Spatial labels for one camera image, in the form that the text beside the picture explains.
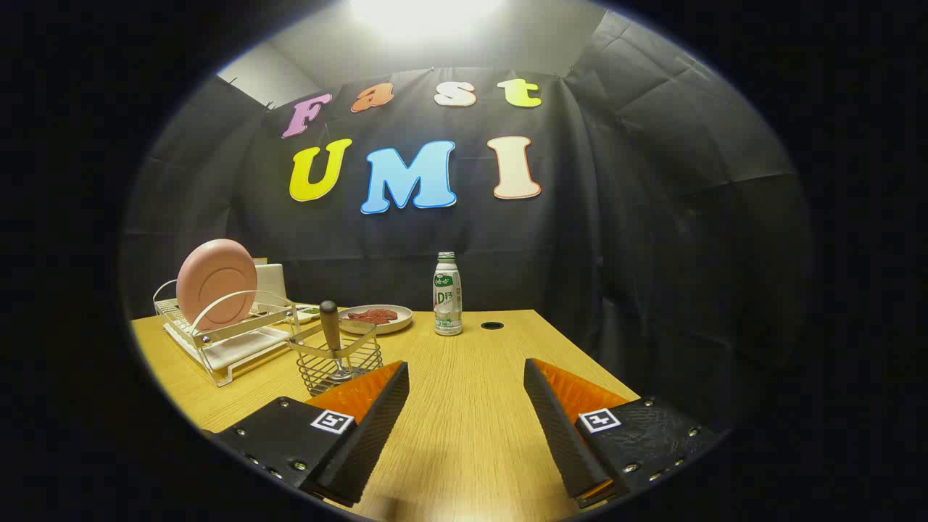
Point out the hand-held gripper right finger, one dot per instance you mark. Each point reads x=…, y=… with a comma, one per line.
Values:
x=554, y=428

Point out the white drip tray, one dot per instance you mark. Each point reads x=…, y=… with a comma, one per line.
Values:
x=243, y=348

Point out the white toaster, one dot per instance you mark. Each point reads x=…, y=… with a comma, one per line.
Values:
x=270, y=286

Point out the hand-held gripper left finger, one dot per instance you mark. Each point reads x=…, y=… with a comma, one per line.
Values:
x=377, y=428

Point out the pink plate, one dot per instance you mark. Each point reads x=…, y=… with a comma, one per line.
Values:
x=217, y=283

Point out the beige meat plate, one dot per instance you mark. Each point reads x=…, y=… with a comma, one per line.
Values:
x=399, y=324

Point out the red meat piece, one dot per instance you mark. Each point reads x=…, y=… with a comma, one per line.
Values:
x=384, y=314
x=362, y=317

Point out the white drink bottle green label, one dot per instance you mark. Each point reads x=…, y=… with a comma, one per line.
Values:
x=447, y=297

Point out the white divided bean tray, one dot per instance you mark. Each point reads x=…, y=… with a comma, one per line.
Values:
x=308, y=313

